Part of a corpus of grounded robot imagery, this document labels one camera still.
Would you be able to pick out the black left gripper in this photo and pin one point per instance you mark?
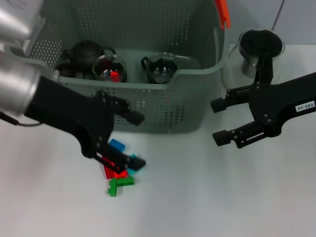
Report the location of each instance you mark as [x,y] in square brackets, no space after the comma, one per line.
[74,113]

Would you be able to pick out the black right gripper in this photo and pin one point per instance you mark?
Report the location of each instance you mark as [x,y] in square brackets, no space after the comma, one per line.
[271,106]

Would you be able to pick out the teal square toy tile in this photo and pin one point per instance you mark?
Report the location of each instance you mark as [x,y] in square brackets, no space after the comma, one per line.
[132,172]

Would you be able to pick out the bright red slope brick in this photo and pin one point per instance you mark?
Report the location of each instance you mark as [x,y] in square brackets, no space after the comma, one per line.
[121,175]

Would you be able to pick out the dark red toy brick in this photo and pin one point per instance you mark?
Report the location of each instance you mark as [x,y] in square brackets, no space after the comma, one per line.
[107,174]

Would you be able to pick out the green toy brick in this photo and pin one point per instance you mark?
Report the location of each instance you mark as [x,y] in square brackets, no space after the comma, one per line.
[126,181]
[113,190]

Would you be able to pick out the small red toy brick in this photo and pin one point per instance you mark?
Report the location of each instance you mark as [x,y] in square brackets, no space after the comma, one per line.
[114,75]

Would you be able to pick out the glass teacup black base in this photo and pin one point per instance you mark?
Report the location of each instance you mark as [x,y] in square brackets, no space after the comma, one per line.
[161,71]
[103,74]

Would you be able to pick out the grey perforated storage bin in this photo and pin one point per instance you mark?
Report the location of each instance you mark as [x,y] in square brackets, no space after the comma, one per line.
[160,111]

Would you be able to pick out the dark clay teacup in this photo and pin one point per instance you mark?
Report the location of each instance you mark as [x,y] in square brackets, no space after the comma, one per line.
[66,69]

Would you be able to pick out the blue square toy tile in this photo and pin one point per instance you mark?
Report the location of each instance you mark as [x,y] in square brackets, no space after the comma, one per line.
[118,144]

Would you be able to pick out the dark clay teapot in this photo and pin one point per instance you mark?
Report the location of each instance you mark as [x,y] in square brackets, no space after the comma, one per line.
[85,55]

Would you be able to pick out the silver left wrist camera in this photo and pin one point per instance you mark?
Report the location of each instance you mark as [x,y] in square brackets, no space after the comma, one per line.
[14,22]

